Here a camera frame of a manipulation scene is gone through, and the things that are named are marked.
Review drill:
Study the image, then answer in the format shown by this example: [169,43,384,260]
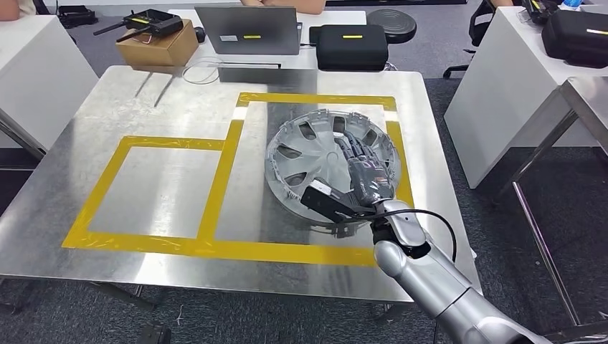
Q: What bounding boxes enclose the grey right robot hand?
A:
[333,130,396,207]

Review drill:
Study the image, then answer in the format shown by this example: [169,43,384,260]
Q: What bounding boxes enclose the silver plastic wheel hubcap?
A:
[264,107,402,225]

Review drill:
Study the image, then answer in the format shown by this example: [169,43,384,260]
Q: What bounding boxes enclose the stainless steel workbench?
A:
[0,65,483,319]

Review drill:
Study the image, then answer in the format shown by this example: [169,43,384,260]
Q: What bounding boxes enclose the black zip case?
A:
[541,9,608,70]
[309,24,389,72]

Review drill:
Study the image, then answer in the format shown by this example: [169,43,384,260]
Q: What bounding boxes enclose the white desk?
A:
[444,5,608,190]
[0,14,100,160]
[168,8,368,72]

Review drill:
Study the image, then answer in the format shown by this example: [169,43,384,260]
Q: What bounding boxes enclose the large yellow tape rectangle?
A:
[195,91,415,268]

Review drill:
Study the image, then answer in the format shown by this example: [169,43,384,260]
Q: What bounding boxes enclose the black round stool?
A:
[366,8,418,44]

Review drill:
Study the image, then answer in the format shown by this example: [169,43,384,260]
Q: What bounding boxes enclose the person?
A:
[239,0,328,15]
[0,0,37,22]

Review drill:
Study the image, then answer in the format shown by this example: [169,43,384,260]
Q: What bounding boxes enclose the grey laptop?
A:
[194,5,303,56]

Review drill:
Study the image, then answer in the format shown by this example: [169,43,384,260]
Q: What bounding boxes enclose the black office chair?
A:
[442,0,498,80]

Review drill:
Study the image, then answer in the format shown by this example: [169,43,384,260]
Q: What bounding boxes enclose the stainless steel table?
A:
[493,75,608,342]

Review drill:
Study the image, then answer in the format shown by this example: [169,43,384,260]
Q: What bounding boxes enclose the brown cardboard box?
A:
[116,19,199,67]

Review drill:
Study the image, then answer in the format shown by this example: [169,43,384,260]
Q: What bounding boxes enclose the black antenna router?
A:
[92,8,184,38]

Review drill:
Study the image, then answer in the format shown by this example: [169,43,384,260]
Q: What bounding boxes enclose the robot left foot plate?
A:
[140,322,172,344]

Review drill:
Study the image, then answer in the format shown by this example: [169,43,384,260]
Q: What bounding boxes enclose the small yellow tape rectangle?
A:
[62,135,239,252]

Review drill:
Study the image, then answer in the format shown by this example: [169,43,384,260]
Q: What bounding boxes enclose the small black case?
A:
[57,4,98,29]

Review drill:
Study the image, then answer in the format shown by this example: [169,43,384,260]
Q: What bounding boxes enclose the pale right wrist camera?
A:
[300,179,376,224]

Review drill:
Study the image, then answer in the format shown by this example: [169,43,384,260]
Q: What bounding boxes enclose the white looped cable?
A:
[181,57,281,87]

